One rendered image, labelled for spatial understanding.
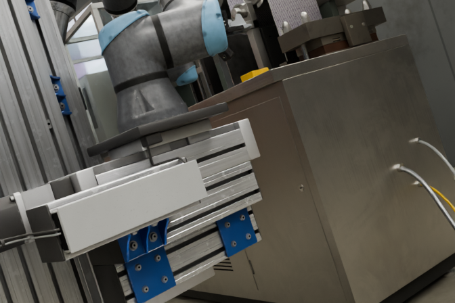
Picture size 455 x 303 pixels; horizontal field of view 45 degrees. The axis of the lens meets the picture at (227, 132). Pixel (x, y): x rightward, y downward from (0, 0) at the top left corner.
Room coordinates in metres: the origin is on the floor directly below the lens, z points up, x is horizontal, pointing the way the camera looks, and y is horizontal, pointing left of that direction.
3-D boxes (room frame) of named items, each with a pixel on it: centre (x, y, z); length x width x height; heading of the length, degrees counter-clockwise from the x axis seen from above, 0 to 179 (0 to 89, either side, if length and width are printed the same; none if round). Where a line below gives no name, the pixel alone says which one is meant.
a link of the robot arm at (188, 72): (1.80, 0.09, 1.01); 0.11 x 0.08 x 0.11; 96
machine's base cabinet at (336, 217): (2.91, 0.21, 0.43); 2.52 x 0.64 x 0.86; 33
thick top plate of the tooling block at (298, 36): (2.02, -0.49, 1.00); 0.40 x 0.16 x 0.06; 123
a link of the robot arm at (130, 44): (1.15, 0.13, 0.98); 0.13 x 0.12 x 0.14; 96
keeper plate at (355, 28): (1.95, -0.55, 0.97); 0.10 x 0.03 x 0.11; 123
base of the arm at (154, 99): (1.14, 0.14, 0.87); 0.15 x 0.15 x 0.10
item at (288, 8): (2.11, -0.40, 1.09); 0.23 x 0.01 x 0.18; 123
